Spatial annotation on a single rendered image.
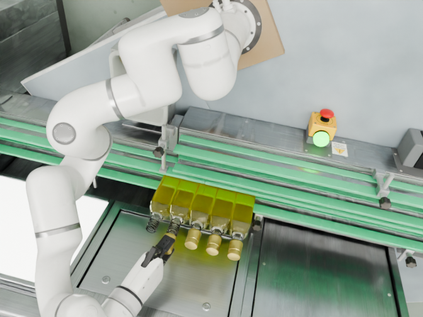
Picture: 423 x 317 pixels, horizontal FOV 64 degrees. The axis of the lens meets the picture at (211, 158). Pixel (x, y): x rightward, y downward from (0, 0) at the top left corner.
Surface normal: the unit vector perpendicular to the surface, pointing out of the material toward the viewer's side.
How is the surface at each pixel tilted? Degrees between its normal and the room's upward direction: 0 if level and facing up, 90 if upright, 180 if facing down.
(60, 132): 42
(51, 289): 73
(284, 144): 90
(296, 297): 91
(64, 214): 79
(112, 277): 91
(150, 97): 17
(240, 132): 90
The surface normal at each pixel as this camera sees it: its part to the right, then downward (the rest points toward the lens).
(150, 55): 0.31, 0.56
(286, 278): 0.11, -0.74
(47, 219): 0.07, -0.07
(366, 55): -0.22, 0.63
